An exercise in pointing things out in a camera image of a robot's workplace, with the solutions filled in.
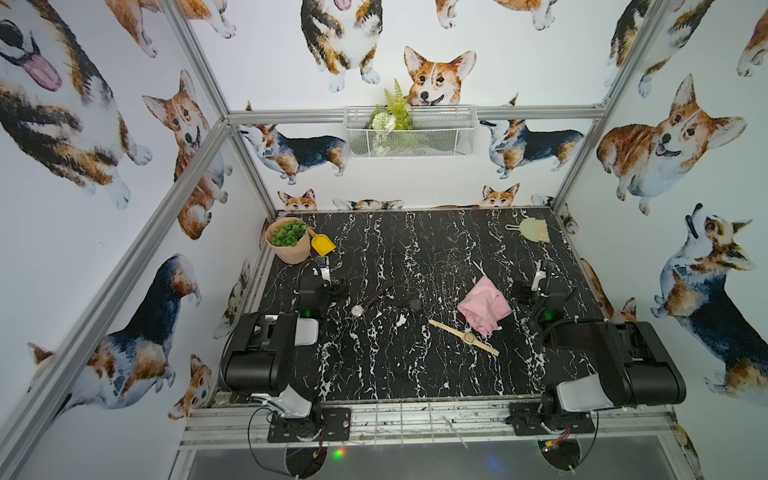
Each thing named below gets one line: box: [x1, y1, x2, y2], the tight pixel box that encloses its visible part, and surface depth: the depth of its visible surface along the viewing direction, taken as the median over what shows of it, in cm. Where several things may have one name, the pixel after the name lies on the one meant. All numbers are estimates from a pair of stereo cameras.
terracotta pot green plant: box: [265, 217, 311, 265], surface depth 99 cm
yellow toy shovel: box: [307, 227, 337, 257], surface depth 112 cm
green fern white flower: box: [368, 78, 414, 132], surface depth 84 cm
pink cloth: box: [457, 275, 512, 337], surface depth 93 cm
